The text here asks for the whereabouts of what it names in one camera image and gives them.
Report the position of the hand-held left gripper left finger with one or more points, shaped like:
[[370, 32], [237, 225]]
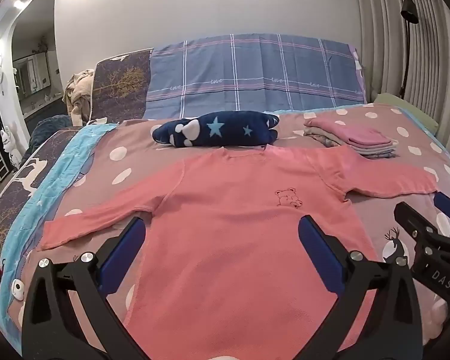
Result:
[[123, 247]]

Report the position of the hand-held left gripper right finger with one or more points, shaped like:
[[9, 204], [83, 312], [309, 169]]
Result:
[[318, 251]]

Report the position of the pink sweater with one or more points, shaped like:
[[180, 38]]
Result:
[[228, 232]]

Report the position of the beige clothes pile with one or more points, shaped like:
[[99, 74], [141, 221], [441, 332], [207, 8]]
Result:
[[77, 93]]

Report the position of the pink polka dot bedsheet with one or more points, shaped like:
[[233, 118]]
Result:
[[146, 150]]

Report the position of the small white device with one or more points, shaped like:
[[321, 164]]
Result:
[[18, 289]]

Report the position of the green pillow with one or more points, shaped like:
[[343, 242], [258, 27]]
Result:
[[397, 101]]

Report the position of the dark deer print quilt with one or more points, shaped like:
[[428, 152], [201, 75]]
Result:
[[11, 210]]

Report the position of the dark teal blanket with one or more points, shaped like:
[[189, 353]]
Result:
[[50, 125]]

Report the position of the grey curtain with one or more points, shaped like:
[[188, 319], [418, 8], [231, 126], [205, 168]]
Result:
[[435, 63]]

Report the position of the purple polka dot pillow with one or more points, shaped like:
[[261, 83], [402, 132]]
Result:
[[360, 78]]

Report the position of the navy star-pattern plush pillow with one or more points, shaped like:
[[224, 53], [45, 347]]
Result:
[[217, 131]]

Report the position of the white cat figure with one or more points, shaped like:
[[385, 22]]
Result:
[[10, 144]]

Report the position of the dark tree print pillow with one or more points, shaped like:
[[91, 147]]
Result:
[[120, 86]]

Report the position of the blue plaid pillow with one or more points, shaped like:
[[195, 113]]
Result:
[[247, 71]]

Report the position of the black floor lamp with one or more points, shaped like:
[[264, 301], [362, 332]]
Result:
[[410, 9]]

